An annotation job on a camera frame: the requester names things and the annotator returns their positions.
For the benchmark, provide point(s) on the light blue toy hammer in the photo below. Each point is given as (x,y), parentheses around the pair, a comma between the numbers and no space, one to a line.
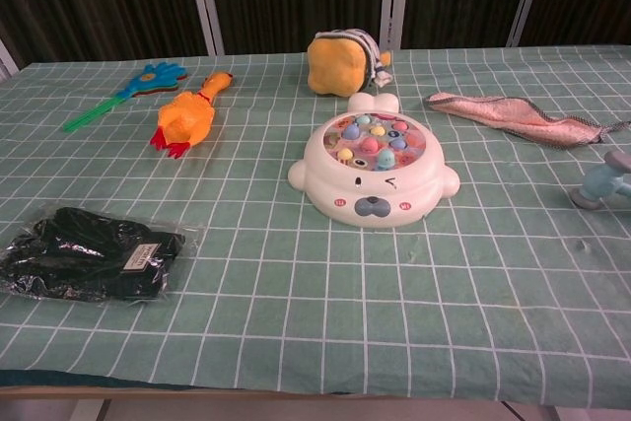
(599,184)

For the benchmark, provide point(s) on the white seal fishing game toy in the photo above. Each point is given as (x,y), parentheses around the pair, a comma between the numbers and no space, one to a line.
(374,184)

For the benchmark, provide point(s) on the blue hand clapper toy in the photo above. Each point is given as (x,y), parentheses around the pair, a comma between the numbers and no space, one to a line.
(153,77)

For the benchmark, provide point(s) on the green checked tablecloth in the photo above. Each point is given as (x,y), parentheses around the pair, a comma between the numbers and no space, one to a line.
(296,293)

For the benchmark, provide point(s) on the yellow plush toy striped shirt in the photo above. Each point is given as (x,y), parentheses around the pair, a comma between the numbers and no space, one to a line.
(335,66)

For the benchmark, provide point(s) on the yellow rubber chicken toy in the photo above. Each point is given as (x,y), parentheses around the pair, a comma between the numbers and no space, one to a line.
(187,118)

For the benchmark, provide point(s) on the pink towel with dark trim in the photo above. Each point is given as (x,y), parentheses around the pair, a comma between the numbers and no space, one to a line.
(493,108)

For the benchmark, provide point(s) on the black gloves in plastic bag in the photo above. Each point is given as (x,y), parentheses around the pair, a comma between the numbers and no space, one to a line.
(84,253)

